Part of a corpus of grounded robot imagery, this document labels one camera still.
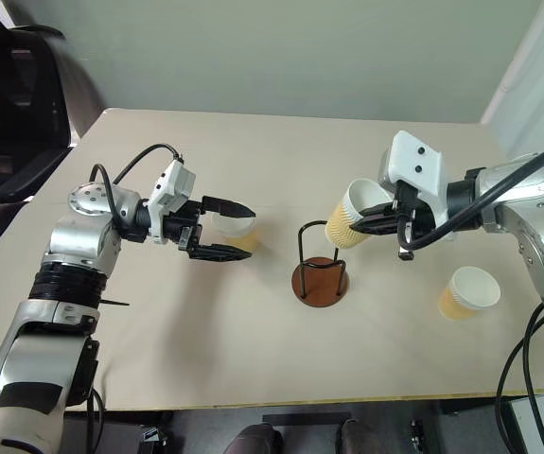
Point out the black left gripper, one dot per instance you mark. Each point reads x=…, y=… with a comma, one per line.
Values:
x=187, y=222

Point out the black office chair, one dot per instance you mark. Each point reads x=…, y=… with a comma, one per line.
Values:
x=16, y=118

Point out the dark rounded shape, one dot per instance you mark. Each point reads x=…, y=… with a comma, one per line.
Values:
x=255, y=440

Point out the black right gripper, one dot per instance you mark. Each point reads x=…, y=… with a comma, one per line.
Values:
x=420, y=220

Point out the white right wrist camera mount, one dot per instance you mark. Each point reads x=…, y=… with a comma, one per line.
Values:
x=415, y=161

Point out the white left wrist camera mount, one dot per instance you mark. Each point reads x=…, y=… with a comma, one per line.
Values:
x=173, y=189

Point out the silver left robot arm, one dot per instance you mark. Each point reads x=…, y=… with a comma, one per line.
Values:
x=77, y=241

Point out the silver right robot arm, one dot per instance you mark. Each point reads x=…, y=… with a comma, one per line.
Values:
x=531, y=203

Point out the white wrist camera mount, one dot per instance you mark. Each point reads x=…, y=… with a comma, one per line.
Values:
x=415, y=161
x=173, y=189

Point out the ribbed yellow paper cup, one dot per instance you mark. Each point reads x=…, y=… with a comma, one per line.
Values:
x=465, y=293
x=345, y=227
x=245, y=239

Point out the white partition panel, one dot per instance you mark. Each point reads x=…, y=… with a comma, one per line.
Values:
x=536, y=71

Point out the white box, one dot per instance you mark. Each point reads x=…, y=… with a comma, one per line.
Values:
x=529, y=425

